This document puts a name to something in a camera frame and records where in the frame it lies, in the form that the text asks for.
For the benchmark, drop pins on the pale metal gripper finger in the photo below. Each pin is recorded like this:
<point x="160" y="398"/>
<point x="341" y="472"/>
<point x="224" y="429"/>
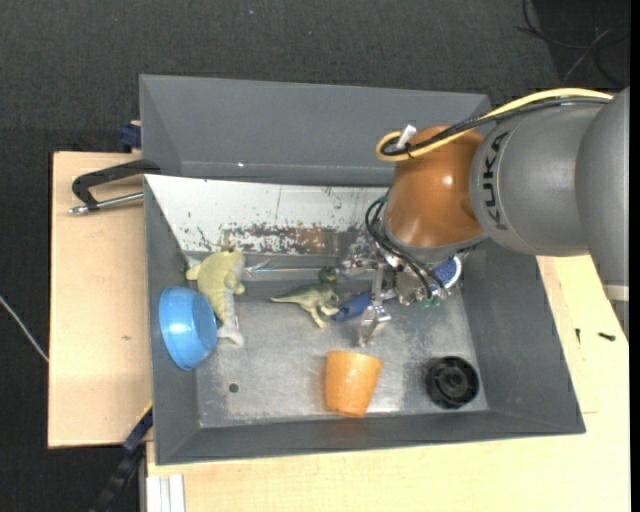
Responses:
<point x="378" y="285"/>
<point x="382" y="320"/>

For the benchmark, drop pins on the green toy dinosaur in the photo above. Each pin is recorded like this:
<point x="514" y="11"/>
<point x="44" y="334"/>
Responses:
<point x="310" y="297"/>

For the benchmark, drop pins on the orange plastic cup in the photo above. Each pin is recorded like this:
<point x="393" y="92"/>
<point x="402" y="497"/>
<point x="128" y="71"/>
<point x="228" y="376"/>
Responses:
<point x="350" y="382"/>

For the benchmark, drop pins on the black round ribbed spool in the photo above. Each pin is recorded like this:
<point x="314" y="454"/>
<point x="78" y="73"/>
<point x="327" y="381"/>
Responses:
<point x="452" y="382"/>

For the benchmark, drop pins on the grey metal bin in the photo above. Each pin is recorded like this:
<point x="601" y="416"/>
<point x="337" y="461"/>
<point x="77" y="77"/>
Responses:
<point x="280" y="370"/>

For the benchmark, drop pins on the pale green plush toy animal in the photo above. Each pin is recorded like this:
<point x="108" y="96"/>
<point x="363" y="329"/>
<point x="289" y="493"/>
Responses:
<point x="216" y="280"/>

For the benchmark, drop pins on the blue plastic bowl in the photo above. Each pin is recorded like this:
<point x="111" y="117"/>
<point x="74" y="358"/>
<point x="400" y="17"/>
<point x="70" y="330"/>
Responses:
<point x="187" y="327"/>

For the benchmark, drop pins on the black cylinder on white bracket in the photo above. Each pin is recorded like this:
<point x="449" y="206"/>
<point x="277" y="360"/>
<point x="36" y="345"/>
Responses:
<point x="448" y="272"/>

